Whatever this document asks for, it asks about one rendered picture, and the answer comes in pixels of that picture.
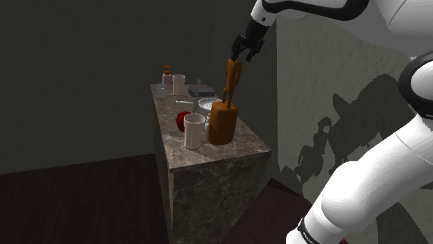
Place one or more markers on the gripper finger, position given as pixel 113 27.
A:
pixel 236 45
pixel 254 52

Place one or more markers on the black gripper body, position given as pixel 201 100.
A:
pixel 254 32

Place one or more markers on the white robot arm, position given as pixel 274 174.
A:
pixel 365 182

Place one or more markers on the white plate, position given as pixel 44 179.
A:
pixel 206 103

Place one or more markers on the clear glass stemmed utensil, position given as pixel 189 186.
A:
pixel 196 99

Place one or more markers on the tall white ribbed cup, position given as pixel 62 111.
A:
pixel 178 85
pixel 194 131

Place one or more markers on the silver pen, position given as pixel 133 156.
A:
pixel 183 101

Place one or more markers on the pink soap dispenser orange pump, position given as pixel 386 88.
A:
pixel 166 79

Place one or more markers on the brown figure on block base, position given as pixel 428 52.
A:
pixel 221 125

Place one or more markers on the small pale blue cup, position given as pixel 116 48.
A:
pixel 161 91

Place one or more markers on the red apple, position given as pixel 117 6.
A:
pixel 180 121

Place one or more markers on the brown marble counter cabinet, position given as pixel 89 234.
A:
pixel 213 199

